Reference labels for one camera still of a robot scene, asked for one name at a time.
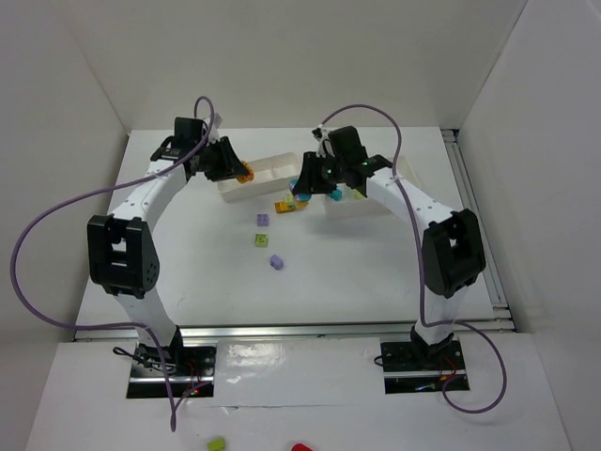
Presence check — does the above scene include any light green lego brick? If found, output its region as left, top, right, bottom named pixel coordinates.
left=285, top=195, right=300, bottom=210

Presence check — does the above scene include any round orange patterned lego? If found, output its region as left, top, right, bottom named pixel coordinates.
left=236, top=161, right=254, bottom=184

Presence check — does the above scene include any purple lego brick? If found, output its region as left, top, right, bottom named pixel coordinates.
left=270, top=255, right=284, bottom=271
left=256, top=213, right=270, bottom=227

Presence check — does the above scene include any yellow-green base lego brick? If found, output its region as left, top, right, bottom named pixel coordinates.
left=254, top=233, right=269, bottom=248

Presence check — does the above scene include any teal square lego brick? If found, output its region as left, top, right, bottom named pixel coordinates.
left=288, top=179, right=312, bottom=202

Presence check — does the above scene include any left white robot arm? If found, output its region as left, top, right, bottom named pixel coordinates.
left=86, top=116, right=252, bottom=364

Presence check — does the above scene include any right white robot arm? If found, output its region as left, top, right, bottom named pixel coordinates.
left=292, top=126, right=485, bottom=348

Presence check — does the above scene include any long teal lego brick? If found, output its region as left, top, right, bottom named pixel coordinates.
left=329, top=189, right=344, bottom=202

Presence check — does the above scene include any left white divided tray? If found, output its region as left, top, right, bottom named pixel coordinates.
left=217, top=152, right=301, bottom=202

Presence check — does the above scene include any white divided tray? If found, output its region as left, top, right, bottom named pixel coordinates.
left=323, top=155, right=422, bottom=220
left=217, top=152, right=301, bottom=202

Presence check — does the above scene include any right white divided tray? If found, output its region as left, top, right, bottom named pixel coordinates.
left=323, top=155, right=422, bottom=220

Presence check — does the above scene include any red object at edge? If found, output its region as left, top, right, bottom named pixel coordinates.
left=290, top=442, right=316, bottom=451

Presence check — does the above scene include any green lego outside workspace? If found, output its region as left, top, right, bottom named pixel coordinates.
left=207, top=437, right=226, bottom=451

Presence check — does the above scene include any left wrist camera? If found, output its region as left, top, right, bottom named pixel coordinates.
left=209, top=113, right=223, bottom=140

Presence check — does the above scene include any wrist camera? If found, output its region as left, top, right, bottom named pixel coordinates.
left=311, top=125, right=330, bottom=157
left=209, top=113, right=223, bottom=140

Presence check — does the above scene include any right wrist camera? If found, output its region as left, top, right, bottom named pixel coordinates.
left=311, top=125, right=330, bottom=157

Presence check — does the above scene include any aluminium front rail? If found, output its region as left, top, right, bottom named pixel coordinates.
left=74, top=320, right=424, bottom=340

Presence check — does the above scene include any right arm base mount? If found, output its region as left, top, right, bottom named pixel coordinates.
left=374, top=340, right=470, bottom=395

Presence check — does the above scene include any aluminium side rail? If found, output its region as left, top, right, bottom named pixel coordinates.
left=440, top=129, right=517, bottom=333

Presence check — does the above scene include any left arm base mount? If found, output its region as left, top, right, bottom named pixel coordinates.
left=113, top=346, right=217, bottom=399

